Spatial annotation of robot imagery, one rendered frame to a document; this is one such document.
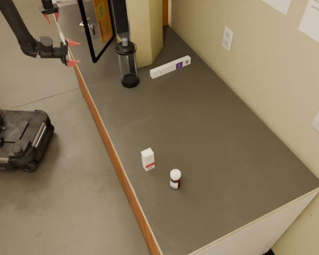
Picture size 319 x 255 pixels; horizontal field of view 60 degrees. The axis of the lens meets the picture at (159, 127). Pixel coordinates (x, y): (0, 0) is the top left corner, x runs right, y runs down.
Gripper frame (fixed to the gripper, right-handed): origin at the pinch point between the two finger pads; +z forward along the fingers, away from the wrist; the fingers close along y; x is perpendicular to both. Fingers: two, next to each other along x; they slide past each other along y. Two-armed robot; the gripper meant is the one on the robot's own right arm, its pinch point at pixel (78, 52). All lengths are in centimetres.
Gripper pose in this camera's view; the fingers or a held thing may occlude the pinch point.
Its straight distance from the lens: 163.1
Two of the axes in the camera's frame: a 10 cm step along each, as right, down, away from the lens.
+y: 1.7, -8.4, -5.1
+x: -4.7, -5.3, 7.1
